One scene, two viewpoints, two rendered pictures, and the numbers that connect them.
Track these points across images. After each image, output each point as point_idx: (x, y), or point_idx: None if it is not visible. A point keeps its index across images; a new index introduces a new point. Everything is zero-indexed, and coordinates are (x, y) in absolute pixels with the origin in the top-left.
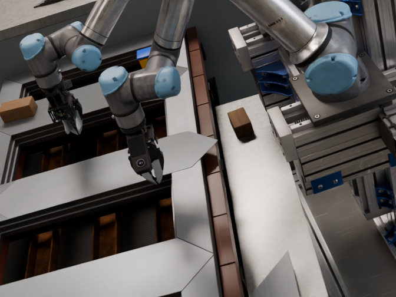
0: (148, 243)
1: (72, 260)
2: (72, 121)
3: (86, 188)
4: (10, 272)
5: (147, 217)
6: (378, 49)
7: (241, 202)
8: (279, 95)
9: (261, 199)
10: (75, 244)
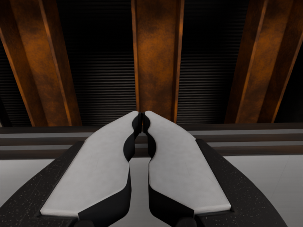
0: (181, 112)
1: (92, 108)
2: (131, 137)
3: (159, 226)
4: (12, 102)
5: (184, 70)
6: None
7: None
8: None
9: None
10: (90, 84)
